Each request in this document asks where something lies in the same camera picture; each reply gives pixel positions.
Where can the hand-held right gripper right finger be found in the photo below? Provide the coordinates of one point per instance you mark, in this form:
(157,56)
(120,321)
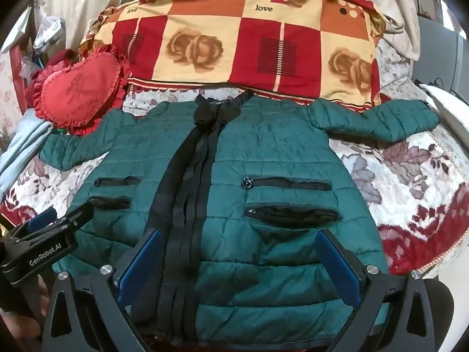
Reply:
(339,267)

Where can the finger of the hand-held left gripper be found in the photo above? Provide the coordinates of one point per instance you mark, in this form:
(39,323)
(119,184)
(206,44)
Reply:
(41,219)
(69,217)

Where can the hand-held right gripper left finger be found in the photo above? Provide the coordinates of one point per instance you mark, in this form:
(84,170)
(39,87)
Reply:
(141,260)

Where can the green puffer jacket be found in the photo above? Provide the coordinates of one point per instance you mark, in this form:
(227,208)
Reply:
(256,205)

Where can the person's left hand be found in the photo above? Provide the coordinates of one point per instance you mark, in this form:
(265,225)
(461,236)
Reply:
(22,332)

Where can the light blue cloth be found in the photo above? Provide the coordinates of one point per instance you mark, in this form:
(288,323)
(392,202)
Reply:
(22,150)

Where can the floral bedsheet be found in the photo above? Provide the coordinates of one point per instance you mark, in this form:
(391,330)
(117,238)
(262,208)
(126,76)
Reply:
(414,190)

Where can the red heart-shaped ruffled pillow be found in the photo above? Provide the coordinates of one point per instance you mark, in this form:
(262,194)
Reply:
(78,88)

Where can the dark red cloth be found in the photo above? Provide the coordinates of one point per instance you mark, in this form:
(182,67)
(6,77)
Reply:
(44,66)

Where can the white grey crumpled cloth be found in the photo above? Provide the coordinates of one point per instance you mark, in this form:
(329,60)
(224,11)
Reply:
(47,29)

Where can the white curved object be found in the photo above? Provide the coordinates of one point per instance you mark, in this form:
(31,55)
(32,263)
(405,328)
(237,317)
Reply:
(447,102)

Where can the red cream checkered rose pillow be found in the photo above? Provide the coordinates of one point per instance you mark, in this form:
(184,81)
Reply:
(234,40)

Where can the grey panel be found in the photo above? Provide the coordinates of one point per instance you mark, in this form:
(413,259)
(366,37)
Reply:
(443,51)

